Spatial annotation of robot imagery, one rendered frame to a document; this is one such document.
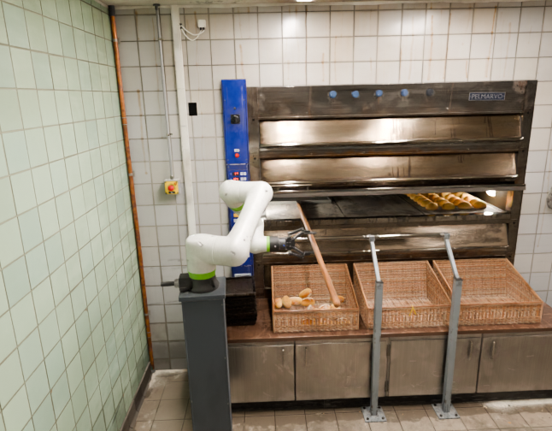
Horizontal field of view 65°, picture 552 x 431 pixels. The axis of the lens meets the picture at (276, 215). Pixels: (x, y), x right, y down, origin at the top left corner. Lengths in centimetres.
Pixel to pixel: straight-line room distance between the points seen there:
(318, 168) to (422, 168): 73
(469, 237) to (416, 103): 106
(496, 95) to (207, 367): 252
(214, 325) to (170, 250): 128
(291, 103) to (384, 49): 69
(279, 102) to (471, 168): 141
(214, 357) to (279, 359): 86
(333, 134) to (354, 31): 66
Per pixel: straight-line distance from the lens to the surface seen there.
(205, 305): 201
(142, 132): 309
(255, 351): 289
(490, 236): 355
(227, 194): 221
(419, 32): 317
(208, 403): 229
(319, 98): 302
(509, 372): 341
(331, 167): 306
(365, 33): 307
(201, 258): 195
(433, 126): 322
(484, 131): 335
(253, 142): 300
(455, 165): 331
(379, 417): 320
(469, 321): 315
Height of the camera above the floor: 205
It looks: 15 degrees down
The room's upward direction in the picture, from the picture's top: 1 degrees counter-clockwise
